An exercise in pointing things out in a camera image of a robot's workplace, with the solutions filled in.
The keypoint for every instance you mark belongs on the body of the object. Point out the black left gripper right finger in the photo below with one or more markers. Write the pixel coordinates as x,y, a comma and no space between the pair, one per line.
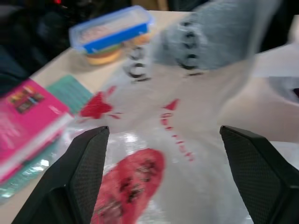
259,177

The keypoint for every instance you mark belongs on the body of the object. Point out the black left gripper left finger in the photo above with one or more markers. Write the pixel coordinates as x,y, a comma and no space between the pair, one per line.
70,177

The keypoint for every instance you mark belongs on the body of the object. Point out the white printed plastic bag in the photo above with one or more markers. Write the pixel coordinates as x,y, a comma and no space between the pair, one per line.
187,130

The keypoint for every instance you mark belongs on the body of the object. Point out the pink book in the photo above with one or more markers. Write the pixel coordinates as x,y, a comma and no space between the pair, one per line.
25,126

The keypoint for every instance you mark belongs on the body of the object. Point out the stack of coloured plates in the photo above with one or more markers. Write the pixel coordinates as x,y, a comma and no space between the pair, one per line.
105,56

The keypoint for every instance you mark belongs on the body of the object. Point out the clear box with blue lid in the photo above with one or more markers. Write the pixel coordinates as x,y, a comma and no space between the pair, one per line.
112,30

